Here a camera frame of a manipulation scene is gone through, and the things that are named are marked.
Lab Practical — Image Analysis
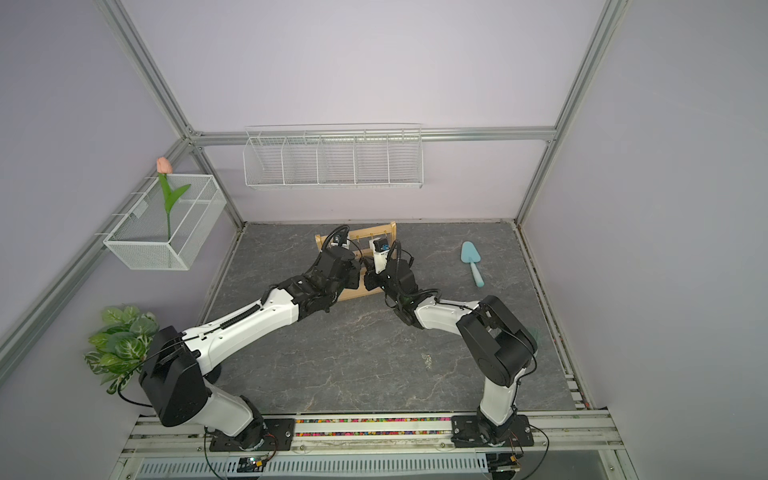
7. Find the wooden jewelry display stand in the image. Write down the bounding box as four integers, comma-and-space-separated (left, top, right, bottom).
312, 222, 397, 302

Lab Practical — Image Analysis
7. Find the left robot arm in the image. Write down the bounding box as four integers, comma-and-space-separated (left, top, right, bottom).
139, 225, 360, 449

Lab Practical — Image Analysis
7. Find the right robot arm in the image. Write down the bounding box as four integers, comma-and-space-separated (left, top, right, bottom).
365, 237, 538, 431

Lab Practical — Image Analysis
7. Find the teal garden trowel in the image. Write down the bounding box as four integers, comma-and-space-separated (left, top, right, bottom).
460, 241, 485, 288

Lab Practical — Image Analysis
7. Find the pink artificial tulip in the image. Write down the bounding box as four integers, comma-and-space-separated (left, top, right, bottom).
156, 157, 191, 241

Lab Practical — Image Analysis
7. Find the green leafy artificial plant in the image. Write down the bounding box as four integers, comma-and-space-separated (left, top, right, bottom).
83, 305, 159, 395

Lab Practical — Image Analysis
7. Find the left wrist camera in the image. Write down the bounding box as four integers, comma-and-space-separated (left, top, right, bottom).
325, 230, 348, 248

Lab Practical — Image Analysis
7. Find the white wire wall shelf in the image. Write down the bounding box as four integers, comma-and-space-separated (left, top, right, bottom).
243, 123, 424, 189

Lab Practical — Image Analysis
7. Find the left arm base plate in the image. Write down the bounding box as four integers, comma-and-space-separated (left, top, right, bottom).
209, 417, 296, 452

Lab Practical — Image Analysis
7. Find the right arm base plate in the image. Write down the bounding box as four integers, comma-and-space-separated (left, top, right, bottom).
451, 413, 534, 448

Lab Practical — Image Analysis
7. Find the white slotted cable duct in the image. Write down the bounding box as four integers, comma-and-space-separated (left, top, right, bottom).
135, 453, 490, 479

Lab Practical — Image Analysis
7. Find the white mesh wall basket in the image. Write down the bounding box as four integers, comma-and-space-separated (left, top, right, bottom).
103, 174, 227, 271

